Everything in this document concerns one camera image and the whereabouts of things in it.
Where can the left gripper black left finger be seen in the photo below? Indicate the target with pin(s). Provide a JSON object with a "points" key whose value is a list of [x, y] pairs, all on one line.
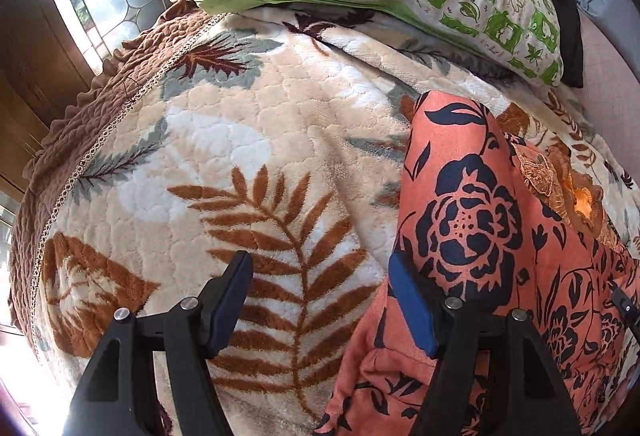
{"points": [[117, 394]]}

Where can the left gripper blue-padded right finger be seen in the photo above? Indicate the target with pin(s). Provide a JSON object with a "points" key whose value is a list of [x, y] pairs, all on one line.
{"points": [[525, 394]]}

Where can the orange floral garment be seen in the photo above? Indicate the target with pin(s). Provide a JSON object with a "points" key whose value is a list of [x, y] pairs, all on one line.
{"points": [[489, 220]]}

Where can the pink bolster cushion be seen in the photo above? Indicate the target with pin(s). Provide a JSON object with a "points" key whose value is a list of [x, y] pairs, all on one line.
{"points": [[610, 96]]}

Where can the leaf-patterned fleece blanket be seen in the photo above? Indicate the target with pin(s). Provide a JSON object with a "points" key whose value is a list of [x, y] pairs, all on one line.
{"points": [[280, 132]]}

